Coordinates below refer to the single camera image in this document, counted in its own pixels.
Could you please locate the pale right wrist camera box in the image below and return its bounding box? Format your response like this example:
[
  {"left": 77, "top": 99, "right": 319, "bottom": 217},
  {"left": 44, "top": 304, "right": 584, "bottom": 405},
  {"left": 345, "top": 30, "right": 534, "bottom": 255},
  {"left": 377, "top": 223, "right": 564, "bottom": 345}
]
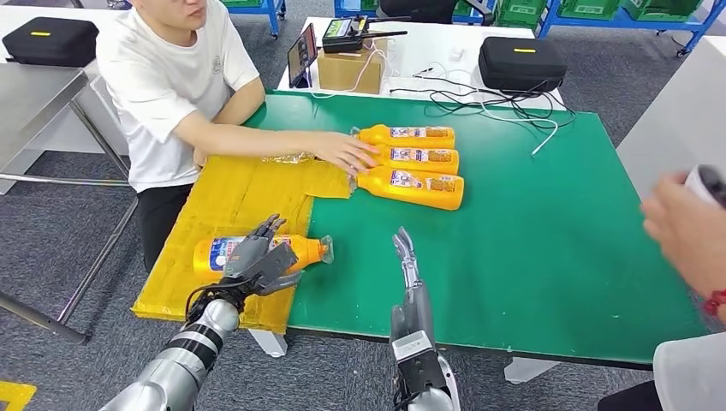
[{"left": 391, "top": 331, "right": 449, "bottom": 398}]

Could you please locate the black remote controller with antenna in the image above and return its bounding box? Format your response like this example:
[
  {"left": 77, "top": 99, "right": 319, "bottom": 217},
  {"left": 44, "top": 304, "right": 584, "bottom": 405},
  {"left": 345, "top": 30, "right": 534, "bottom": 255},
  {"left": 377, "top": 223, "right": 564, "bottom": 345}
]
[{"left": 321, "top": 15, "right": 409, "bottom": 55}]

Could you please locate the white cable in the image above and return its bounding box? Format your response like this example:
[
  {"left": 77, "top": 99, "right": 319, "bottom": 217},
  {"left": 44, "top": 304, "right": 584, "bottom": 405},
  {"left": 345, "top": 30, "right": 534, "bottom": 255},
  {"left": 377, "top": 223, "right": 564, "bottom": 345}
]
[{"left": 479, "top": 90, "right": 560, "bottom": 157}]

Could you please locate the red bracelet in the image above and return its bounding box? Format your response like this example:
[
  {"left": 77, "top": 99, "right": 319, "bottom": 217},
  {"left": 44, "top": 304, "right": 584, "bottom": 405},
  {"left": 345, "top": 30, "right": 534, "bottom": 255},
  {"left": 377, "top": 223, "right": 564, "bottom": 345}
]
[{"left": 702, "top": 289, "right": 726, "bottom": 318}]

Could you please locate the grey table with metal frame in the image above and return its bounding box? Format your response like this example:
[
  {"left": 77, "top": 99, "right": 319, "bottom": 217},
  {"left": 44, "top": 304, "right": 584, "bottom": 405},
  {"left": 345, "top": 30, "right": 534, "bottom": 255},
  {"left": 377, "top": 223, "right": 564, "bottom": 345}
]
[{"left": 616, "top": 34, "right": 726, "bottom": 200}]

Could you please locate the person's right hand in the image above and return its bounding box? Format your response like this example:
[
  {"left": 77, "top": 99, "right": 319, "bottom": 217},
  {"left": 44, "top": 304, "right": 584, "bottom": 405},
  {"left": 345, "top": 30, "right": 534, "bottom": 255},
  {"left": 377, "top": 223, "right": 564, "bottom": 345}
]
[{"left": 314, "top": 131, "right": 382, "bottom": 177}]

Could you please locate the white table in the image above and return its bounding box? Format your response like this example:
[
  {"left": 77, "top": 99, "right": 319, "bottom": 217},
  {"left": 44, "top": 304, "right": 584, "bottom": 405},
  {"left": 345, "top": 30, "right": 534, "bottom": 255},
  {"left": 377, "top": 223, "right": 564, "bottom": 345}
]
[{"left": 276, "top": 15, "right": 567, "bottom": 111}]

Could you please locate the pink cable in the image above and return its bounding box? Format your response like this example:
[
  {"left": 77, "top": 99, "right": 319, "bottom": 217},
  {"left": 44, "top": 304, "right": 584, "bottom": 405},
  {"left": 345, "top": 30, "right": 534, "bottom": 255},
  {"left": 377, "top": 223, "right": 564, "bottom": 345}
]
[{"left": 312, "top": 39, "right": 396, "bottom": 100}]

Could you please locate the green plastic crate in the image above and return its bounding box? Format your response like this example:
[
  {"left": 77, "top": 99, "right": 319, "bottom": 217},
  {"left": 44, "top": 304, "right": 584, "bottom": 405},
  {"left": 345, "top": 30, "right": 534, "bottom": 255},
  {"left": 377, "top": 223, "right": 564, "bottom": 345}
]
[
  {"left": 558, "top": 0, "right": 622, "bottom": 21},
  {"left": 623, "top": 0, "right": 705, "bottom": 22},
  {"left": 496, "top": 0, "right": 549, "bottom": 29}
]

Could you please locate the blue cart frame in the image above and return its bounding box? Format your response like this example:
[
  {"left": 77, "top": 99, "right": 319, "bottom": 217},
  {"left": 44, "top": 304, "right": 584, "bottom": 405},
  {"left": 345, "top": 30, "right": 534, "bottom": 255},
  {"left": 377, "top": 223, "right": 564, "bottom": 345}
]
[
  {"left": 219, "top": 0, "right": 288, "bottom": 41},
  {"left": 535, "top": 0, "right": 726, "bottom": 58}
]

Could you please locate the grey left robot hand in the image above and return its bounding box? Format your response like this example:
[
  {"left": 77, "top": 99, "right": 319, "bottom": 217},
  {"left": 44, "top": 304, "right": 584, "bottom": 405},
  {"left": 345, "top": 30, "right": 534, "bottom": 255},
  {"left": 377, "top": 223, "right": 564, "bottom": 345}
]
[{"left": 223, "top": 213, "right": 305, "bottom": 298}]

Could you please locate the grey metal table with legs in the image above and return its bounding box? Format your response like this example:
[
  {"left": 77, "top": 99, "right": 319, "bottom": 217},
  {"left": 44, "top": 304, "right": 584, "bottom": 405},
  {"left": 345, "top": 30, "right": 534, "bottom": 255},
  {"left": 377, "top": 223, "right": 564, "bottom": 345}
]
[{"left": 0, "top": 62, "right": 140, "bottom": 346}]

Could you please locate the brown cardboard box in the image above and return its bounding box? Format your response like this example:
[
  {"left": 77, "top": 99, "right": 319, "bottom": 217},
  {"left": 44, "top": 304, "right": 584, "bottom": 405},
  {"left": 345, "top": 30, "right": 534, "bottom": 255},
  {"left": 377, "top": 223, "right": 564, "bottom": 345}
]
[{"left": 316, "top": 38, "right": 390, "bottom": 95}]

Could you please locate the person's hand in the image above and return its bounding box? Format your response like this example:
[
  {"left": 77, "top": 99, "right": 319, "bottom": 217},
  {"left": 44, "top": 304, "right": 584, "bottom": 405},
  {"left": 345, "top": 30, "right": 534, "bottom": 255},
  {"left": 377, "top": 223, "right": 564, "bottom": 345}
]
[{"left": 640, "top": 171, "right": 726, "bottom": 299}]

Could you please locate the black zip case yellow tag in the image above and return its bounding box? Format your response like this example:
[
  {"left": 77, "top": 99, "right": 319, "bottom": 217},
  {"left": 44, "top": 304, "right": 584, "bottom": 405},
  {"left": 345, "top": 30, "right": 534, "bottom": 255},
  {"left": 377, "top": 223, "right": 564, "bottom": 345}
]
[
  {"left": 1, "top": 16, "right": 100, "bottom": 69},
  {"left": 478, "top": 36, "right": 568, "bottom": 93}
]

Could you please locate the black cable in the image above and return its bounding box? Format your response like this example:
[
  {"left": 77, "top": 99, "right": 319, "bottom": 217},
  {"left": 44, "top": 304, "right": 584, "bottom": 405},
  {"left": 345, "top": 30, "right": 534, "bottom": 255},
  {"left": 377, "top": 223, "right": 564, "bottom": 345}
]
[{"left": 390, "top": 67, "right": 577, "bottom": 123}]

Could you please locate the white and black cylinder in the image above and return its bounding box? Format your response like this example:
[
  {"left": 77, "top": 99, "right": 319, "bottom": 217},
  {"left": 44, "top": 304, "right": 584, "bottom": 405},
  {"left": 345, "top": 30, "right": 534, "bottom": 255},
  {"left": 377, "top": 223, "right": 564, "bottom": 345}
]
[{"left": 683, "top": 164, "right": 726, "bottom": 210}]

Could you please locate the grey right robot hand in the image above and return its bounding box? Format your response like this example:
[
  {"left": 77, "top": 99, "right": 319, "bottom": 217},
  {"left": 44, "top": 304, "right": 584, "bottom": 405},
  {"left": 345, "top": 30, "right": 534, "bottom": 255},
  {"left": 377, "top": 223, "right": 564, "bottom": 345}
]
[{"left": 390, "top": 226, "right": 437, "bottom": 347}]

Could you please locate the person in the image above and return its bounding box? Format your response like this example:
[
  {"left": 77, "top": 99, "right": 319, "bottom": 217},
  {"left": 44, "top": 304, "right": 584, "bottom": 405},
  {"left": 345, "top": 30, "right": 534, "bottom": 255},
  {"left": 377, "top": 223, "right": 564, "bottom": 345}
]
[
  {"left": 597, "top": 164, "right": 726, "bottom": 411},
  {"left": 95, "top": 0, "right": 382, "bottom": 273}
]

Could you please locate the yellow tape mat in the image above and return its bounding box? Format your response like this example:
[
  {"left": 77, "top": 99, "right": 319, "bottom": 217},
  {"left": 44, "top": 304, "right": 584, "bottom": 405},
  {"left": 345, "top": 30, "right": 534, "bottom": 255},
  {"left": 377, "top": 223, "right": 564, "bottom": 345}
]
[{"left": 131, "top": 152, "right": 354, "bottom": 336}]

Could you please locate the white table foot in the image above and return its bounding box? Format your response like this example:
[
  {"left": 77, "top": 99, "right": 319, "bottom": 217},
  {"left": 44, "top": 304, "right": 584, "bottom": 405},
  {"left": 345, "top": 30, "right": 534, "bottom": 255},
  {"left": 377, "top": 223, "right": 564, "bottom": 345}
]
[
  {"left": 503, "top": 357, "right": 550, "bottom": 385},
  {"left": 248, "top": 329, "right": 289, "bottom": 360}
]

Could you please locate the black tablet on stand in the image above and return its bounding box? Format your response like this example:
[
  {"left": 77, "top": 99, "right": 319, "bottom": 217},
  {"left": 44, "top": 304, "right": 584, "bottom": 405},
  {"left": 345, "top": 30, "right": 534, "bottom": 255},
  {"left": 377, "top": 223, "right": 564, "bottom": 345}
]
[{"left": 286, "top": 22, "right": 318, "bottom": 90}]

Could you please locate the orange detergent bottle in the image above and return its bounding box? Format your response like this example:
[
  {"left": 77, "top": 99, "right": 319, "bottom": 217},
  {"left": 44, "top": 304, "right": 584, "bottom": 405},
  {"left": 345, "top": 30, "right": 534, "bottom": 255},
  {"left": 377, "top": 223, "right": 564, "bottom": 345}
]
[
  {"left": 348, "top": 165, "right": 466, "bottom": 212},
  {"left": 362, "top": 144, "right": 461, "bottom": 176},
  {"left": 350, "top": 123, "right": 456, "bottom": 150},
  {"left": 193, "top": 234, "right": 335, "bottom": 283}
]

